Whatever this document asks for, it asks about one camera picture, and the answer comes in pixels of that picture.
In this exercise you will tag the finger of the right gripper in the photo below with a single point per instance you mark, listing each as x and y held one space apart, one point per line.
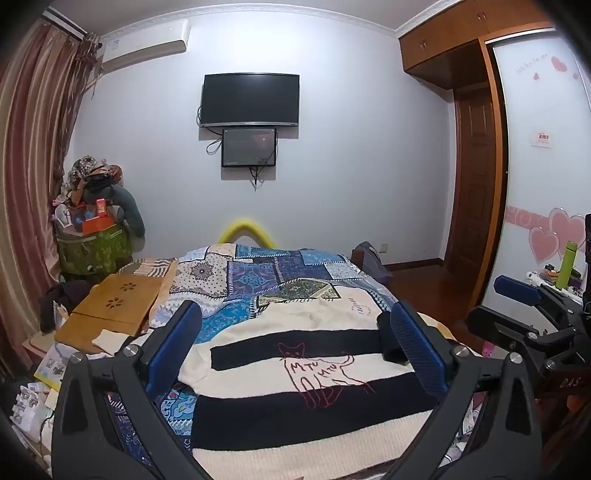
517 290

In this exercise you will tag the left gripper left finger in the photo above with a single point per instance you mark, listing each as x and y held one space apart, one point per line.
86 442

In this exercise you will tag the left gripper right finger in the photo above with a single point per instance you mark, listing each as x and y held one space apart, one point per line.
505 442

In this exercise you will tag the cream navy striped cat sweater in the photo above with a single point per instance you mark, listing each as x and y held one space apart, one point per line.
300 390

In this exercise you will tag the pile of colourful clothes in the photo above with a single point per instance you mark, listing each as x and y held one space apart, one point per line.
86 178

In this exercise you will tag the green water bottle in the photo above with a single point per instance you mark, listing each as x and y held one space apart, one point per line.
566 266

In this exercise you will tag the white wardrobe sliding door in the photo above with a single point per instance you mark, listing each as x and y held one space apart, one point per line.
546 99

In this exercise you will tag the brown wooden door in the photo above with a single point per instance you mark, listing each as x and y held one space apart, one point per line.
475 223

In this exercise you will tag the grey bag on floor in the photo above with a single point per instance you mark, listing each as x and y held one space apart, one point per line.
367 259

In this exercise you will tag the wooden folding lap desk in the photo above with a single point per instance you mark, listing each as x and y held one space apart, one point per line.
119 304

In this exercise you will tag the green fabric storage bin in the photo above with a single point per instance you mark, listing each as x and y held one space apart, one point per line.
97 254

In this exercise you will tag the blue patchwork bed quilt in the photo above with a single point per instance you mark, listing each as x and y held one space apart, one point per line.
217 275

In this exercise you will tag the orange box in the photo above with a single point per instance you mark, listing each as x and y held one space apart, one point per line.
100 221

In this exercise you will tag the wooden overhead cabinet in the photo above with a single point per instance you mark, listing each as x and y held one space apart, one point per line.
445 50

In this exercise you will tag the grey plush toy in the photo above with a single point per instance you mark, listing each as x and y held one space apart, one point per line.
122 198

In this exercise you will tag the yellow curved foam tube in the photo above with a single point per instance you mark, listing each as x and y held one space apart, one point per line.
247 227

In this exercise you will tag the striped red beige curtain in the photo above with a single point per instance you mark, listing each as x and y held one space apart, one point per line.
42 85

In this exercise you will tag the small black wall monitor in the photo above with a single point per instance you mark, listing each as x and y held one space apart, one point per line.
248 147

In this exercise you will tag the black wall television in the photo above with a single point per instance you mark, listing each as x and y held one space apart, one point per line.
239 99

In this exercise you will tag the white wall air conditioner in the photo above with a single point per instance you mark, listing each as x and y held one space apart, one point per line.
146 44

